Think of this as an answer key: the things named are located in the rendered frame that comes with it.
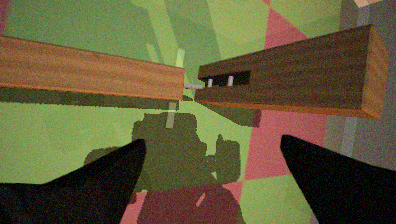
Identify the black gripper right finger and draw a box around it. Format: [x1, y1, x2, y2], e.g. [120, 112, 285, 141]
[280, 135, 396, 224]

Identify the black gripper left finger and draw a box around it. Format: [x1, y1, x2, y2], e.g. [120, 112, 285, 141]
[0, 139, 146, 224]

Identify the dark brown wooden post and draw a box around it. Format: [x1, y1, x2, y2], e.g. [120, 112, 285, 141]
[194, 24, 389, 120]

